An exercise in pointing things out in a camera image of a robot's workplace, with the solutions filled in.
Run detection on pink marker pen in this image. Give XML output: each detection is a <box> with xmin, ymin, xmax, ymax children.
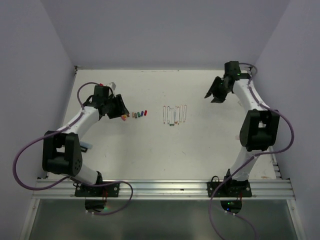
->
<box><xmin>182</xmin><ymin>104</ymin><xmax>188</xmax><ymax>123</ymax></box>

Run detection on yellow marker pen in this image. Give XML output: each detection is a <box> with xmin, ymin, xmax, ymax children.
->
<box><xmin>179</xmin><ymin>104</ymin><xmax>184</xmax><ymax>123</ymax></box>

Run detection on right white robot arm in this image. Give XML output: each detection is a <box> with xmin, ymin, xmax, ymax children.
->
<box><xmin>205</xmin><ymin>61</ymin><xmax>280</xmax><ymax>197</ymax></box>

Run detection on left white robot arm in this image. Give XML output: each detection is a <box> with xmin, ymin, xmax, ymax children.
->
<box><xmin>42</xmin><ymin>82</ymin><xmax>129</xmax><ymax>197</ymax></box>

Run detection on light blue highlighter pen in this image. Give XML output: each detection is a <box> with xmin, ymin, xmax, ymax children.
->
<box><xmin>80</xmin><ymin>141</ymin><xmax>93</xmax><ymax>149</ymax></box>

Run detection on black marker pen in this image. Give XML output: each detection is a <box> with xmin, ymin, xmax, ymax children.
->
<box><xmin>80</xmin><ymin>147</ymin><xmax>88</xmax><ymax>153</ymax></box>

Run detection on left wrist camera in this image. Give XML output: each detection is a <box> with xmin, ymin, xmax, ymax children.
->
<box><xmin>107</xmin><ymin>82</ymin><xmax>116</xmax><ymax>91</ymax></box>

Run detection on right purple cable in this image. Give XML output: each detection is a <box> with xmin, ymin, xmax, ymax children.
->
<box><xmin>208</xmin><ymin>62</ymin><xmax>295</xmax><ymax>240</ymax></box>

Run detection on purple cable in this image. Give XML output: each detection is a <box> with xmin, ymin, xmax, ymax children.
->
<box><xmin>208</xmin><ymin>62</ymin><xmax>295</xmax><ymax>240</ymax></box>
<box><xmin>12</xmin><ymin>81</ymin><xmax>133</xmax><ymax>216</ymax></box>

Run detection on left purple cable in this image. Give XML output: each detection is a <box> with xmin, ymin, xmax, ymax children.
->
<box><xmin>12</xmin><ymin>81</ymin><xmax>133</xmax><ymax>216</ymax></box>

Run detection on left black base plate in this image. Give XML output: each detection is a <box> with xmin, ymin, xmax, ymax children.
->
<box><xmin>73</xmin><ymin>181</ymin><xmax>120</xmax><ymax>198</ymax></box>

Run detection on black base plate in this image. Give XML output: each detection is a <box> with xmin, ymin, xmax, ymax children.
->
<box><xmin>206</xmin><ymin>177</ymin><xmax>253</xmax><ymax>198</ymax></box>
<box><xmin>73</xmin><ymin>181</ymin><xmax>120</xmax><ymax>198</ymax></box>

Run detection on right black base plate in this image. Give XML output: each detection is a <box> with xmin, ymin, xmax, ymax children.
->
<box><xmin>206</xmin><ymin>177</ymin><xmax>253</xmax><ymax>198</ymax></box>

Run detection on aluminium front rail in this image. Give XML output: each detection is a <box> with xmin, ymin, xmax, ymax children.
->
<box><xmin>32</xmin><ymin>179</ymin><xmax>295</xmax><ymax>200</ymax></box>

